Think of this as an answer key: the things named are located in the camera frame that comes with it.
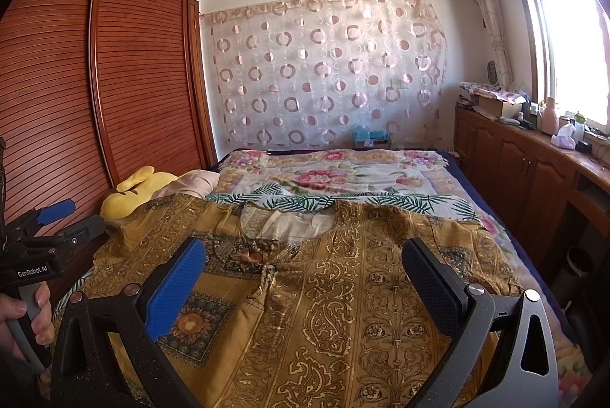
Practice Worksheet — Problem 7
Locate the golden patterned shirt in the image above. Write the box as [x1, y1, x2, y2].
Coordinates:
[39, 192, 523, 408]

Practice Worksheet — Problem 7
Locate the person's left hand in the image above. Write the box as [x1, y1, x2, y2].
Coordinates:
[0, 282, 55, 360]

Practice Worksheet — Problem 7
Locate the yellow plush toy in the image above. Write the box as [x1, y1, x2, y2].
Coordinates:
[99, 166, 178, 222]

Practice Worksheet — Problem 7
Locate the folded pink beige garment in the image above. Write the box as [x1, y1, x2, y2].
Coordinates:
[152, 169, 219, 199]

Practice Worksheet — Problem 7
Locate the wooden louvered wardrobe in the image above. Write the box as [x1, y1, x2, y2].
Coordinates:
[0, 0, 218, 295]

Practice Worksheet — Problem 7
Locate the wooden sideboard cabinet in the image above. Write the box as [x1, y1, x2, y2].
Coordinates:
[454, 106, 609, 278]

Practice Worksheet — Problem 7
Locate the palm leaf bed sheet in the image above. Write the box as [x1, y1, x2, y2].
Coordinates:
[71, 184, 480, 297]

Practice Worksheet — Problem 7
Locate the white tissue bag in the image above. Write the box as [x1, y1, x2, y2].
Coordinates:
[551, 123, 576, 150]

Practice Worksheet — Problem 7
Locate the floral blanket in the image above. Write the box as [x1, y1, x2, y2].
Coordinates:
[212, 149, 591, 407]

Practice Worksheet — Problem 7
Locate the pink bottle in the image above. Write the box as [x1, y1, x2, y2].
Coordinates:
[541, 96, 558, 135]

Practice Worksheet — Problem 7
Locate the circle patterned sheer curtain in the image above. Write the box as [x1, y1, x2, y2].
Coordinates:
[204, 0, 447, 150]

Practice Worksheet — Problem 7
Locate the cardboard box on sideboard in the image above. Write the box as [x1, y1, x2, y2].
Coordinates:
[478, 96, 522, 119]

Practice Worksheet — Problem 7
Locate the blue item at bed head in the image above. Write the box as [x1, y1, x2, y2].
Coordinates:
[352, 124, 391, 148]

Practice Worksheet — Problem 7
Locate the window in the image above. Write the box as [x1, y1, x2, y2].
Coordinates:
[524, 0, 609, 130]

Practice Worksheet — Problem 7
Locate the tied window curtain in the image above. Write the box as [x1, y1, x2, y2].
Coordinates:
[477, 0, 514, 90]

